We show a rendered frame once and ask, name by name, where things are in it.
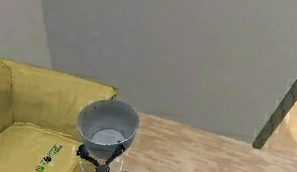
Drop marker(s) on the yellow sofa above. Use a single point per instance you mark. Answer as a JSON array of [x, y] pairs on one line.
[[0, 108]]

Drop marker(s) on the grey bowl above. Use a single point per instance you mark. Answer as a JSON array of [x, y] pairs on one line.
[[108, 127]]

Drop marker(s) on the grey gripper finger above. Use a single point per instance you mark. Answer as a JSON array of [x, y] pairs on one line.
[[116, 153], [87, 155]]

